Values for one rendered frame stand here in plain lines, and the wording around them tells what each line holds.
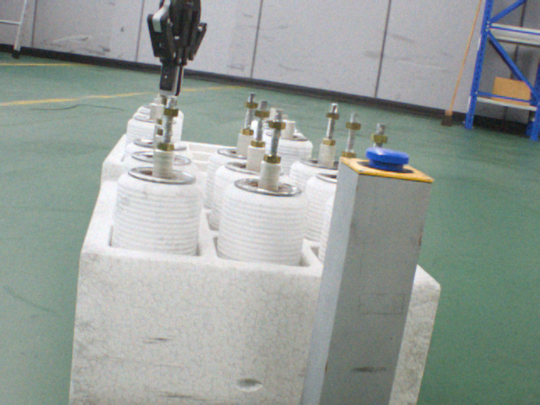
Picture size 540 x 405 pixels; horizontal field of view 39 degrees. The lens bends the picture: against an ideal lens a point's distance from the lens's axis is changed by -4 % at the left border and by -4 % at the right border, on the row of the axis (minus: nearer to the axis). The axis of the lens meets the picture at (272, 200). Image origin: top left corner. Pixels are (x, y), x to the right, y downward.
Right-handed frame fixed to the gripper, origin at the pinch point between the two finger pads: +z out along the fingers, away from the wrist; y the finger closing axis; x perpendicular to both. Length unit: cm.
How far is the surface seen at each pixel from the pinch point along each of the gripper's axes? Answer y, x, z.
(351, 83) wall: 628, 114, 14
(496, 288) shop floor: 70, -44, 35
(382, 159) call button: -19.2, -30.2, 2.8
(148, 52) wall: 612, 317, 13
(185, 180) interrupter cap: -11.9, -8.7, 9.6
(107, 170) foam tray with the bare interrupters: 27.5, 22.7, 18.2
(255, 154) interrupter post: 4.2, -10.7, 7.8
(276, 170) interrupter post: -5.9, -16.7, 7.7
